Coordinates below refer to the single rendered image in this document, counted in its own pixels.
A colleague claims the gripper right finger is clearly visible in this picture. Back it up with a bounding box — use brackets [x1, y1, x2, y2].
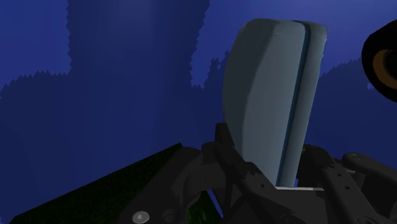
[296, 144, 397, 224]

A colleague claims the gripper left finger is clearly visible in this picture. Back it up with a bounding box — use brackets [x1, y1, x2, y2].
[117, 122, 277, 224]

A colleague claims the pale grey rounded case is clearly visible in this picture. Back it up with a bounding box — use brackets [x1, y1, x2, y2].
[222, 18, 328, 189]

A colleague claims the dark green flat block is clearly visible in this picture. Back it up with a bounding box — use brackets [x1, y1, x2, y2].
[9, 143, 223, 224]

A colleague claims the black round thing orange ring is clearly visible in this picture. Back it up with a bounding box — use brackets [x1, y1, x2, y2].
[361, 19, 397, 104]

